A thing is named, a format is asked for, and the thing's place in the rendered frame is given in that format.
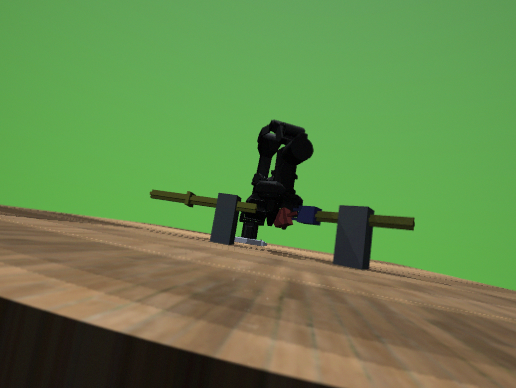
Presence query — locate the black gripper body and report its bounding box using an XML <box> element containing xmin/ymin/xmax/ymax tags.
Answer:
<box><xmin>255</xmin><ymin>166</ymin><xmax>303</xmax><ymax>206</ymax></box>

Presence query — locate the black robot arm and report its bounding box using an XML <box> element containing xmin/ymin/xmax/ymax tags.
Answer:
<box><xmin>239</xmin><ymin>119</ymin><xmax>314</xmax><ymax>240</ymax></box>

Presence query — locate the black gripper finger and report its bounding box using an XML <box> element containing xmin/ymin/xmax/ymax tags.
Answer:
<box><xmin>258</xmin><ymin>194</ymin><xmax>284</xmax><ymax>226</ymax></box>
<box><xmin>280</xmin><ymin>204</ymin><xmax>299</xmax><ymax>230</ymax></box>

